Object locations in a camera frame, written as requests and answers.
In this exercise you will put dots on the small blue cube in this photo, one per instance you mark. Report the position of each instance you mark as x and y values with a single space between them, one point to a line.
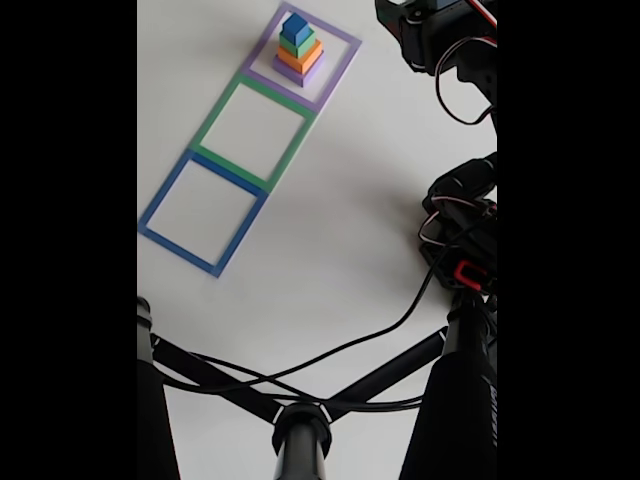
295 25

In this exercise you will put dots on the green cube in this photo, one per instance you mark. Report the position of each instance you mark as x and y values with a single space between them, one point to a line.
295 46

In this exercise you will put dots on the orange flat block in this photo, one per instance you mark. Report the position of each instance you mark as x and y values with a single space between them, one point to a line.
305 61

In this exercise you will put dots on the purple flat block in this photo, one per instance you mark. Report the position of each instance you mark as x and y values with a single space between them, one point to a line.
310 77

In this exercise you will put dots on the red table clamp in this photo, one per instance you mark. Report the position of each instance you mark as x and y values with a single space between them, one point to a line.
460 272

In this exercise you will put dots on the purple square frame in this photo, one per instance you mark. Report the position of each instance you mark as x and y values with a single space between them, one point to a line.
257 60

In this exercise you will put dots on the green square frame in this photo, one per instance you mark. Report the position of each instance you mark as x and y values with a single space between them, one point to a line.
221 112

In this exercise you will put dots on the blue square frame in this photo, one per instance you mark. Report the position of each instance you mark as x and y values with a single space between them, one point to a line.
180 251

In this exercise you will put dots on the black camera tripod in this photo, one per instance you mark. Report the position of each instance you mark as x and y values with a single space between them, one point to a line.
300 440

